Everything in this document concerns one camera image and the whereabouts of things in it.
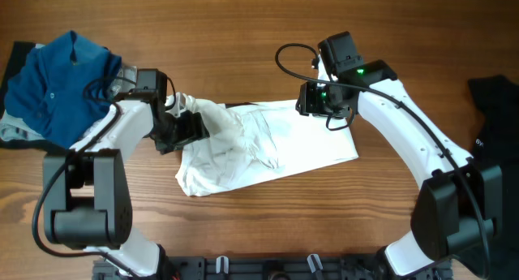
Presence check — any white t-shirt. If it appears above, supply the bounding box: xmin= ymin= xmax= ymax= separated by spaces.
xmin=175 ymin=93 xmax=358 ymax=196

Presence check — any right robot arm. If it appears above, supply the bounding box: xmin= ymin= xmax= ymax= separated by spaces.
xmin=296 ymin=32 xmax=502 ymax=279

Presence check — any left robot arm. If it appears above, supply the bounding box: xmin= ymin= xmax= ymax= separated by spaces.
xmin=32 ymin=69 xmax=209 ymax=279

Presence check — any blue polo shirt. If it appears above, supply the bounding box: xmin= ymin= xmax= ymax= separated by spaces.
xmin=4 ymin=31 xmax=122 ymax=149

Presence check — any light grey folded garment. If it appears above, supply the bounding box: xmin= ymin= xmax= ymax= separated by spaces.
xmin=1 ymin=41 xmax=137 ymax=142

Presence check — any black garment right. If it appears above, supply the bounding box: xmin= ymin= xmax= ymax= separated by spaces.
xmin=468 ymin=75 xmax=518 ymax=279

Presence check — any right black cable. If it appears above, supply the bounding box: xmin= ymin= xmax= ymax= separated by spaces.
xmin=274 ymin=42 xmax=492 ymax=280

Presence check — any black cable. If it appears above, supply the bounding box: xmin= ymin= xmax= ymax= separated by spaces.
xmin=31 ymin=75 xmax=143 ymax=280
xmin=274 ymin=42 xmax=492 ymax=280

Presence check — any left black cable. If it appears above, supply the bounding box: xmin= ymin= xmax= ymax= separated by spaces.
xmin=31 ymin=75 xmax=143 ymax=280

